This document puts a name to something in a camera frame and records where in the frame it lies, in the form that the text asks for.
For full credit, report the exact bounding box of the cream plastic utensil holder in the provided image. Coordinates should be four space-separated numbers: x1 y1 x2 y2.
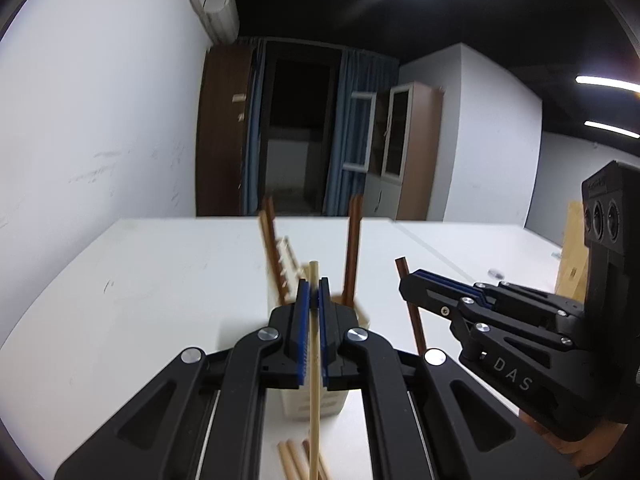
265 235 371 419

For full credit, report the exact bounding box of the wide blue curtain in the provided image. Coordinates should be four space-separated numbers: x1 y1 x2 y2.
322 47 400 217

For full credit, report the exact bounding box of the ceiling light strip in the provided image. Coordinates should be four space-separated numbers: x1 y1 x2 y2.
584 120 640 139
574 75 640 94

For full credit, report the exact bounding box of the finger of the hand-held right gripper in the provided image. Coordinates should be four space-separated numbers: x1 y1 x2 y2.
414 268 586 321
398 272 576 349

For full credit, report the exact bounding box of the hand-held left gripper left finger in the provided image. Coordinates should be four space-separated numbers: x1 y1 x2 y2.
54 279 312 480

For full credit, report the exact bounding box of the person's right hand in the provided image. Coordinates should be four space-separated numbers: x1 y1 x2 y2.
519 407 628 472

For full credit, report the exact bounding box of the brown paper bag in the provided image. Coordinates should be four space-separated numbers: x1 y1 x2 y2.
554 199 594 302

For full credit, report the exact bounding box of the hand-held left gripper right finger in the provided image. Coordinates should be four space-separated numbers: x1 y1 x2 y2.
318 277 581 480

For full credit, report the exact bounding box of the dark brown wooden chopstick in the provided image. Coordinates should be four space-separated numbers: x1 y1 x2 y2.
342 195 359 307
394 257 429 357
349 194 365 306

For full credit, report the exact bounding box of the wooden glass-door cabinet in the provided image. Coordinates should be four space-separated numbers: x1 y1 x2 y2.
362 81 445 221

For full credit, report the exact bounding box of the white air conditioner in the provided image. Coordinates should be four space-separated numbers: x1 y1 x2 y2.
182 0 240 44

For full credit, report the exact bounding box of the white framed glass door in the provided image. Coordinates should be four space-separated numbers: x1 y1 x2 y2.
342 90 377 174

